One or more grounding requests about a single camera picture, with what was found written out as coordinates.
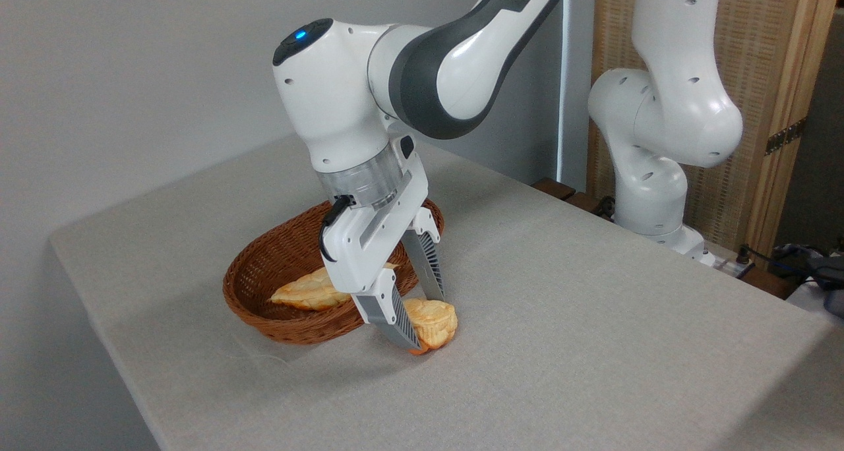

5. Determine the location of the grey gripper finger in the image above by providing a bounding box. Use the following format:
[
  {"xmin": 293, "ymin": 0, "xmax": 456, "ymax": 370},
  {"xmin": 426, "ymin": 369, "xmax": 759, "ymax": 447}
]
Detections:
[
  {"xmin": 401, "ymin": 207, "xmax": 446, "ymax": 302},
  {"xmin": 351, "ymin": 270, "xmax": 423, "ymax": 353}
]

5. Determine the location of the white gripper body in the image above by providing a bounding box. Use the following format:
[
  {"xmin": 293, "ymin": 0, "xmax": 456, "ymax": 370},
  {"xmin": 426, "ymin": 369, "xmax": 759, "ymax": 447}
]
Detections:
[{"xmin": 320, "ymin": 136, "xmax": 430, "ymax": 295}]

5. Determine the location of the round bread bun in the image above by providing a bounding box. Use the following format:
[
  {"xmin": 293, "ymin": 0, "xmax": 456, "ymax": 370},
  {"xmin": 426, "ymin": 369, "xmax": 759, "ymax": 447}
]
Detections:
[{"xmin": 402, "ymin": 297, "xmax": 458, "ymax": 356}]

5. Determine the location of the long braided bread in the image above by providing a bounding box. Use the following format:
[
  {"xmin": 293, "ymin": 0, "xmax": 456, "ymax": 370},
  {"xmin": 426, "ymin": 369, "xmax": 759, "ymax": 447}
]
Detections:
[{"xmin": 269, "ymin": 262, "xmax": 400, "ymax": 311}]

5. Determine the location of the brown wicker basket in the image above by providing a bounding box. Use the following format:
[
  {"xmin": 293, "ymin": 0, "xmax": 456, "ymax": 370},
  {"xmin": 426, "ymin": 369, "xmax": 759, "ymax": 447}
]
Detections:
[{"xmin": 222, "ymin": 198, "xmax": 445, "ymax": 345}]

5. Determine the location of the dark wooden mounting board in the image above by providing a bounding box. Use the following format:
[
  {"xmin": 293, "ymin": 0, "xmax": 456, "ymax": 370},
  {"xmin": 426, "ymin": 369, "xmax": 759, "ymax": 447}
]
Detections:
[{"xmin": 531, "ymin": 177, "xmax": 800, "ymax": 301}]

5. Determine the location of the grey tablecloth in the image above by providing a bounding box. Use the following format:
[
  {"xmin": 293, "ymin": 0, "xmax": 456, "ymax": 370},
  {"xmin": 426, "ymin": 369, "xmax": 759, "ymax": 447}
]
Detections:
[{"xmin": 48, "ymin": 125, "xmax": 844, "ymax": 451}]

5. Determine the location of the white power strip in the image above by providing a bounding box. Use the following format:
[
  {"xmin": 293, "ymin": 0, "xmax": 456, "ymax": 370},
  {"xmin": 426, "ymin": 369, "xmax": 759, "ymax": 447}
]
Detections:
[{"xmin": 714, "ymin": 256, "xmax": 754, "ymax": 278}]

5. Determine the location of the dark metal hinge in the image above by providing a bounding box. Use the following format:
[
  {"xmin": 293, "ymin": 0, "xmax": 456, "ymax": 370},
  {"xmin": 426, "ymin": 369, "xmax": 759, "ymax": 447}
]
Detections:
[{"xmin": 765, "ymin": 118, "xmax": 806, "ymax": 156}]

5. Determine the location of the wooden rattan folding screen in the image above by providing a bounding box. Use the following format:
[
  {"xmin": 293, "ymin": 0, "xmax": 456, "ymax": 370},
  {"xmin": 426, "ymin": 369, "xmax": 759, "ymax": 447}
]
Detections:
[{"xmin": 587, "ymin": 0, "xmax": 842, "ymax": 254}]

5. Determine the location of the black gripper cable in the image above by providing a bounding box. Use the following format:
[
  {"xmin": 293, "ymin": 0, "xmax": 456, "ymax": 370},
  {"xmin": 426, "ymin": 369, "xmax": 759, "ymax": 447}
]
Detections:
[{"xmin": 319, "ymin": 195, "xmax": 355, "ymax": 263}]

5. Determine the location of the black power cable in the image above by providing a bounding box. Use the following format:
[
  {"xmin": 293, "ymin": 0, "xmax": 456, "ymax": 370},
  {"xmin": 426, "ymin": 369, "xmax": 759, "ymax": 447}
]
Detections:
[{"xmin": 735, "ymin": 243, "xmax": 844, "ymax": 287}]

